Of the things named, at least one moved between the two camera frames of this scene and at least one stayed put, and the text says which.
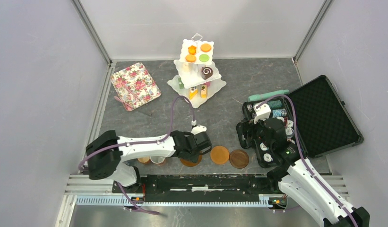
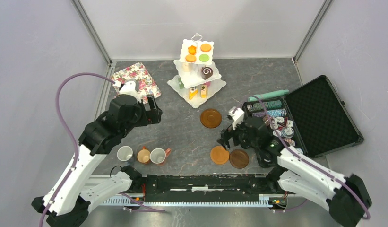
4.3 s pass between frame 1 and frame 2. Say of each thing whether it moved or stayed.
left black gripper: moved
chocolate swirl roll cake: stayed
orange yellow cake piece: stayed
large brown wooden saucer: moved
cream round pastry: stayed
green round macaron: stayed
